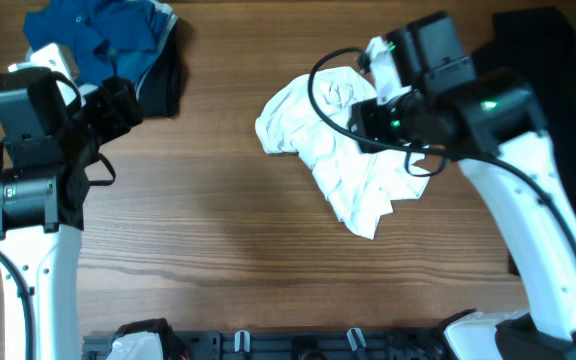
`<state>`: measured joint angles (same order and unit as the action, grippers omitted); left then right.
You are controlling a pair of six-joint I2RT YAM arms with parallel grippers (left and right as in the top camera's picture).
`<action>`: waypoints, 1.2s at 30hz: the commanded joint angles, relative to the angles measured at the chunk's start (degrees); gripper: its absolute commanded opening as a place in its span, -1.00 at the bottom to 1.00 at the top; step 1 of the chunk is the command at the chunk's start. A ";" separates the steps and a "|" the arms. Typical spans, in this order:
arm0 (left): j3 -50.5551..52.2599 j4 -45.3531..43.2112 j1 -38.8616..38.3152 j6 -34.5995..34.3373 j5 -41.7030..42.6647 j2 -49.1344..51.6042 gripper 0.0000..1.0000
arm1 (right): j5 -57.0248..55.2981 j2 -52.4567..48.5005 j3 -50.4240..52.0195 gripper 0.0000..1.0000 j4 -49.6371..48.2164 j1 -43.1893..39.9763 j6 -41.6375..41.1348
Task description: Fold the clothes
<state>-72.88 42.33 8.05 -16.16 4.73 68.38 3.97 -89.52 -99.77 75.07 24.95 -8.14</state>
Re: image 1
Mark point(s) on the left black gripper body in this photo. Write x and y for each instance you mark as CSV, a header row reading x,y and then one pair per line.
x,y
108,118

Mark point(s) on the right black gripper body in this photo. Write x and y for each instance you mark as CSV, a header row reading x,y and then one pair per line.
x,y
388,121

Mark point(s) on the white t-shirt black print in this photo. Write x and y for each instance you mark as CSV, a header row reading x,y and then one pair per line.
x,y
360,187

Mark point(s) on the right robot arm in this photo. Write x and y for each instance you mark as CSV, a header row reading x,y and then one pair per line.
x,y
428,93

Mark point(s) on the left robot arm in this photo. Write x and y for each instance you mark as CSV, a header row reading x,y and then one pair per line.
x,y
50,142

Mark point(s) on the black folded garment left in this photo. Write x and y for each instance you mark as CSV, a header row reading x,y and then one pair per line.
x,y
160,90

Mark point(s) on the blue polo shirt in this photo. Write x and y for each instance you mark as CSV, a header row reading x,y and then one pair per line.
x,y
103,35

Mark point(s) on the black garment right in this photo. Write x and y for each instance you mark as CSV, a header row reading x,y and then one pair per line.
x,y
540,45

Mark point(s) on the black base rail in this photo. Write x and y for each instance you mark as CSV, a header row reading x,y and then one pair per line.
x,y
400,344

